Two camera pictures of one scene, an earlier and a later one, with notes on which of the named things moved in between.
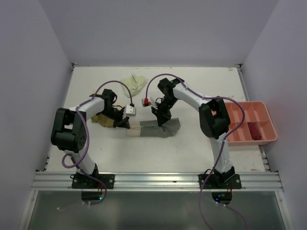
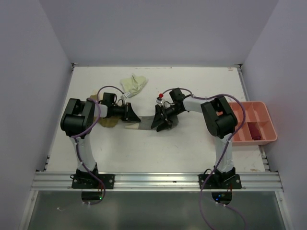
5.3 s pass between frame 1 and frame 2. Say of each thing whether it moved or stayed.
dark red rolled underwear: stayed
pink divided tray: stayed
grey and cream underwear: moved
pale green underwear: stayed
